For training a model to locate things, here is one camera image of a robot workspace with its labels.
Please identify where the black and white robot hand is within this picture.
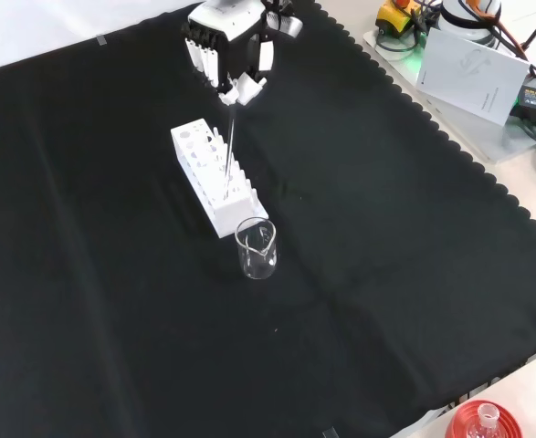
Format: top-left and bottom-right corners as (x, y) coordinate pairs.
(180, 0), (305, 108)

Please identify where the clear glass rod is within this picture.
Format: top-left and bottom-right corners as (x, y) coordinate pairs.
(223, 103), (238, 203)

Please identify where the white test tube rack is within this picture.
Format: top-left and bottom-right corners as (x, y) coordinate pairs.
(170, 117), (270, 240)

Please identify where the yellow stop button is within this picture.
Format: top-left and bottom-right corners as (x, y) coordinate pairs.
(374, 0), (426, 36)

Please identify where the black bench cloth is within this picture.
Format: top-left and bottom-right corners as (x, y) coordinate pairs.
(0, 0), (536, 438)

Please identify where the white booklet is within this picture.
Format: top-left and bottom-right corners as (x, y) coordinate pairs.
(415, 27), (531, 127)

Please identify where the clear glass beaker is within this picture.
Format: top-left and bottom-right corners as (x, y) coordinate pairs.
(234, 217), (280, 281)

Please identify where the pale base board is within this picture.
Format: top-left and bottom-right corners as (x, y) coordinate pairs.
(362, 25), (536, 165)

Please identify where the clear round-bottom flask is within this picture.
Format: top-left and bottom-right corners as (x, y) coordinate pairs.
(469, 402), (502, 438)

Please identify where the orange cable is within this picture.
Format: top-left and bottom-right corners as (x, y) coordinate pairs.
(465, 0), (502, 23)

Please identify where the red ring stand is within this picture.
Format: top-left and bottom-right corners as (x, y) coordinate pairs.
(445, 399), (522, 438)

